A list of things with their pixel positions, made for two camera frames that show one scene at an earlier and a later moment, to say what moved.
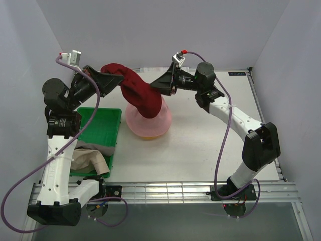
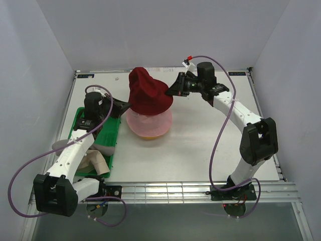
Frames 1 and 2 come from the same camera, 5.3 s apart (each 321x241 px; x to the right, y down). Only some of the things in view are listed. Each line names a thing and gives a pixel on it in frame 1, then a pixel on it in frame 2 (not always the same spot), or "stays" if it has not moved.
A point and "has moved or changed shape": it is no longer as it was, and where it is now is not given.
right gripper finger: (165, 81) to (177, 88)
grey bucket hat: (107, 150) stays
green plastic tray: (103, 128) stays
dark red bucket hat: (145, 97) has moved or changed shape
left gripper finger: (105, 91) to (122, 111)
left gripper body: (86, 70) to (108, 103)
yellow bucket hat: (148, 138) stays
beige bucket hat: (83, 158) stays
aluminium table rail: (197, 193) stays
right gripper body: (175, 75) to (192, 85)
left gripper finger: (109, 81) to (121, 106)
